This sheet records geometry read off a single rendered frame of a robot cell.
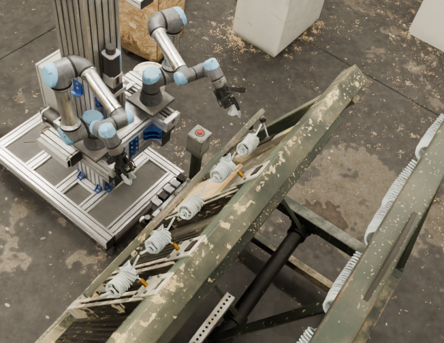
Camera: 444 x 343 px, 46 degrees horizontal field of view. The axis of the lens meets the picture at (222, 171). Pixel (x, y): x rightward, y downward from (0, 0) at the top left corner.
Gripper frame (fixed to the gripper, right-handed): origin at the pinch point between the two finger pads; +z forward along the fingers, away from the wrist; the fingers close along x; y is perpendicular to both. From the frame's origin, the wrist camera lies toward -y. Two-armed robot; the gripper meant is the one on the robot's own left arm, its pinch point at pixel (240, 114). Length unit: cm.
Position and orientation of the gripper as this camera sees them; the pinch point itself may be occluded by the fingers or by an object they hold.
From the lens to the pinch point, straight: 297.6
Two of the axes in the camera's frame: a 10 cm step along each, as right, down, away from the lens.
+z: 4.3, 8.1, 3.9
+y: -8.2, 5.4, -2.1
